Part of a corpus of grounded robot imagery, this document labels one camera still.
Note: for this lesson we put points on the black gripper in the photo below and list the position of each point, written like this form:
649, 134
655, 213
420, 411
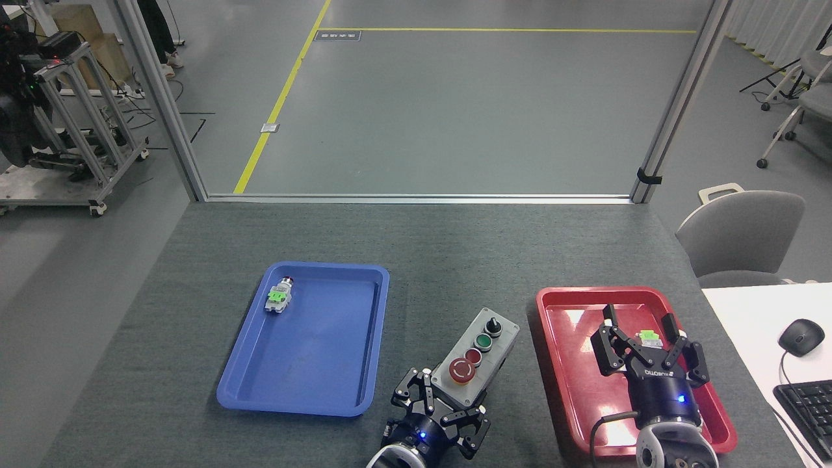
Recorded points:
663, 400
426, 442

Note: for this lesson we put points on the grey control box with buttons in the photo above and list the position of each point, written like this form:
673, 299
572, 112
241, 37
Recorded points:
478, 354

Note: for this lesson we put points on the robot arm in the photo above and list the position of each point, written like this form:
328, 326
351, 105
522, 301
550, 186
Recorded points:
396, 458
679, 448

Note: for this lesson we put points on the cardboard box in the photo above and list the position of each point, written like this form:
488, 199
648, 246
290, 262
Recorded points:
101, 45

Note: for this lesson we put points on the red plastic tray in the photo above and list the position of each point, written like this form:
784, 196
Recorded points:
572, 364

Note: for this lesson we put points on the white desk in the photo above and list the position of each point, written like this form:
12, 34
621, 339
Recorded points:
747, 325

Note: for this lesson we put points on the blue plastic tray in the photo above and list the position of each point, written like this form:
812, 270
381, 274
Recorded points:
312, 338

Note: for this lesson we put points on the black computer mouse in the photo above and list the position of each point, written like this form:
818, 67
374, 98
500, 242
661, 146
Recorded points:
801, 337

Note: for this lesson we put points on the black keyboard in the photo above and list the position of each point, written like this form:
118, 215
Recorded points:
809, 413

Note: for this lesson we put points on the grey office chair on wheels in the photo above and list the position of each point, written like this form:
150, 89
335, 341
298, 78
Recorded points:
816, 64
816, 101

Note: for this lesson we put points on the silver floor socket plate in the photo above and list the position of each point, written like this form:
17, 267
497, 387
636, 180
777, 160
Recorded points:
270, 127

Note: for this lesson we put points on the person's legs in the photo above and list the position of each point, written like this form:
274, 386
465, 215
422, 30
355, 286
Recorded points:
159, 32

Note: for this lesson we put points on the black machine on cart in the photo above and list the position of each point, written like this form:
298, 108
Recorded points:
16, 97

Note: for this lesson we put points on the small green-white switch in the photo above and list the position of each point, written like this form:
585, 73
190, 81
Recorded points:
649, 337

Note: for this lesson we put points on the black clip on post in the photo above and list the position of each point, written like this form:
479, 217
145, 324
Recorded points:
649, 177

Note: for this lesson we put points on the red-capped push button switch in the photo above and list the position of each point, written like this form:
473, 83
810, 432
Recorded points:
278, 297

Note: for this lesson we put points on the silver horizontal rail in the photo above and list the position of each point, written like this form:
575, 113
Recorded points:
416, 198

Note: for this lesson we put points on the silver aluminium post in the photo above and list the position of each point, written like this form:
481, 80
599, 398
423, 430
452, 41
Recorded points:
679, 104
162, 104

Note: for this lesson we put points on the aluminium frame cart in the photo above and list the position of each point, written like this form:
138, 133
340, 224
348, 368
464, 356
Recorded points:
84, 136

